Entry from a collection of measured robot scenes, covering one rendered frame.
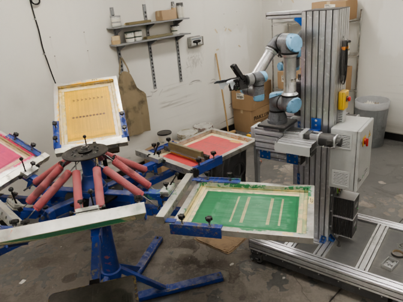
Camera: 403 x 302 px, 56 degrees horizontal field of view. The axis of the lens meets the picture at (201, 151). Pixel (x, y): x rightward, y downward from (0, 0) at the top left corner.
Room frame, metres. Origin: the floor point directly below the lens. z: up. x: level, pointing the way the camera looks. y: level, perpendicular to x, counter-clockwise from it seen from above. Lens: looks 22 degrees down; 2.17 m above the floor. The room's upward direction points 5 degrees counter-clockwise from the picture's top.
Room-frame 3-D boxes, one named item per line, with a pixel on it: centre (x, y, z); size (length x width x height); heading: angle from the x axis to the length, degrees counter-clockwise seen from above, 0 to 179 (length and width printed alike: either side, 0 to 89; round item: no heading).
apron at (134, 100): (4.83, 0.88, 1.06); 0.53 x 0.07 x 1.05; 132
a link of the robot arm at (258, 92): (2.47, -0.41, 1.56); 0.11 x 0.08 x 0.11; 27
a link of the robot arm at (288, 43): (2.57, -0.65, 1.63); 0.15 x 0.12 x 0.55; 27
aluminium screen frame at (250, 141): (3.02, -0.02, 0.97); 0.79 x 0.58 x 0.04; 132
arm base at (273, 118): (2.69, -0.59, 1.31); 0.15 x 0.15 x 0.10
